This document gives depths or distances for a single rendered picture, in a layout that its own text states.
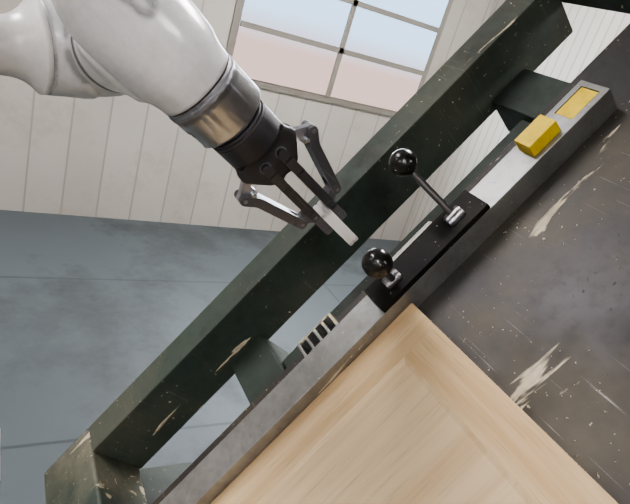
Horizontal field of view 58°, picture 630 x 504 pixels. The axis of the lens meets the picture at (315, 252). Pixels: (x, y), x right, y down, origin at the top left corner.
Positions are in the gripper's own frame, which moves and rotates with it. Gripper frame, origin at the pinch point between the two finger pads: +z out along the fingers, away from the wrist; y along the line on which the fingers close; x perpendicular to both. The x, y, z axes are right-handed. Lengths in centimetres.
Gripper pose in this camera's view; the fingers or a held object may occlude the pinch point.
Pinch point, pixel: (335, 223)
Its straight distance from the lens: 75.7
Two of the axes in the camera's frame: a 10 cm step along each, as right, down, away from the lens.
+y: -7.0, 7.1, 0.5
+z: 5.8, 5.2, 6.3
